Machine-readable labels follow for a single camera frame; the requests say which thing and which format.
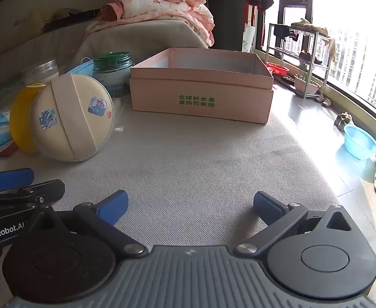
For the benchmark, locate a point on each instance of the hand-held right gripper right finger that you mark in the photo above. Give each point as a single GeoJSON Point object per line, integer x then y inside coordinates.
{"type": "Point", "coordinates": [266, 204]}

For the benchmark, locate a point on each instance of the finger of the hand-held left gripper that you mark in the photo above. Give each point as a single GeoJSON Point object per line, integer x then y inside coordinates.
{"type": "Point", "coordinates": [43, 188]}
{"type": "Point", "coordinates": [13, 179]}

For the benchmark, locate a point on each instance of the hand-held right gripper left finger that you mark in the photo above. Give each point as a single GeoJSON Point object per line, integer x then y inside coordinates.
{"type": "Point", "coordinates": [114, 208]}

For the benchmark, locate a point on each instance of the yellow plastic bowl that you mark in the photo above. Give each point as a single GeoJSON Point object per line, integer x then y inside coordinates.
{"type": "Point", "coordinates": [21, 118]}

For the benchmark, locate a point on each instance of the pink cardboard box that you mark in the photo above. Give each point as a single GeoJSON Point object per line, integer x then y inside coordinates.
{"type": "Point", "coordinates": [200, 102]}

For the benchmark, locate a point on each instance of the blue face mask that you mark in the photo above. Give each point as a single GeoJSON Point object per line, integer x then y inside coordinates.
{"type": "Point", "coordinates": [82, 69]}

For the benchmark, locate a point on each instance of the blue plastic basin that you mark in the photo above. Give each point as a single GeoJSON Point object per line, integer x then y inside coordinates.
{"type": "Point", "coordinates": [359, 142]}

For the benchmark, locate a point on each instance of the clear plastic powder jar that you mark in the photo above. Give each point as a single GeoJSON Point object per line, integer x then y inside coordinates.
{"type": "Point", "coordinates": [40, 70]}

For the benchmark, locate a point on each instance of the brown shoes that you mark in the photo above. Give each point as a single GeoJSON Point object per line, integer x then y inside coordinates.
{"type": "Point", "coordinates": [343, 122]}

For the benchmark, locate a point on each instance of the small green potted plant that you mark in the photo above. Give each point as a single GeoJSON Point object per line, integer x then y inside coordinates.
{"type": "Point", "coordinates": [306, 85]}

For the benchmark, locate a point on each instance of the red plastic basin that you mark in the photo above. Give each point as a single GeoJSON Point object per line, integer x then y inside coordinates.
{"type": "Point", "coordinates": [278, 69]}

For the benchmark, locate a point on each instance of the green-lid glass jar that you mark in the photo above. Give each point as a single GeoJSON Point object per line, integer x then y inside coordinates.
{"type": "Point", "coordinates": [111, 67]}

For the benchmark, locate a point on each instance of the metal shoe rack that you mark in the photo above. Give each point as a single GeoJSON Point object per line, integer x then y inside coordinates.
{"type": "Point", "coordinates": [327, 57]}

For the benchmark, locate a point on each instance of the white hanging bag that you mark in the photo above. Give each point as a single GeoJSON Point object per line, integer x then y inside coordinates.
{"type": "Point", "coordinates": [248, 38]}

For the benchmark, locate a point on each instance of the black flat bar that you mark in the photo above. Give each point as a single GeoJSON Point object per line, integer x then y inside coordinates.
{"type": "Point", "coordinates": [72, 20]}

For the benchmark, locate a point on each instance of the dark curtain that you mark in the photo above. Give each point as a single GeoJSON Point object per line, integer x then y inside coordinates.
{"type": "Point", "coordinates": [223, 9]}

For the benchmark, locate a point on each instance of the pink printed blanket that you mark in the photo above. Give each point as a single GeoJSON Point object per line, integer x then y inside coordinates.
{"type": "Point", "coordinates": [162, 6]}

